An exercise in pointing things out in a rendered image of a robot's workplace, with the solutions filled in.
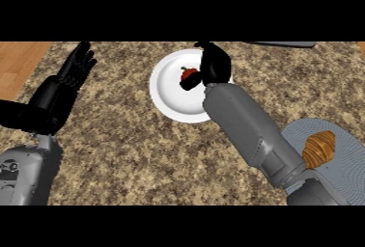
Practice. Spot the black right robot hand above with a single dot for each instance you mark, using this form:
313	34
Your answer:
217	66

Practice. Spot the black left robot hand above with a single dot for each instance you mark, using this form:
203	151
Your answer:
53	99

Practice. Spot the red bell pepper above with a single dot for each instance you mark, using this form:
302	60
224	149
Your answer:
189	73

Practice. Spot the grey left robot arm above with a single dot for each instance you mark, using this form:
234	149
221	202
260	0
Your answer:
29	173

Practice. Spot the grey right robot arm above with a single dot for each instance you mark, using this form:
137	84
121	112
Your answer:
243	122

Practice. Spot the white round plate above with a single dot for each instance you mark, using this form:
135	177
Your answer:
171	96

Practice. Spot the grey round placemat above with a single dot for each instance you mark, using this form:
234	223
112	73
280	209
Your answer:
350	167

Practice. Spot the flat dark grey object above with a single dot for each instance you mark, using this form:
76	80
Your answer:
286	44

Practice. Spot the brown croissant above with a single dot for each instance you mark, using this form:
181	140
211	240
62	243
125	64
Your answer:
320	149

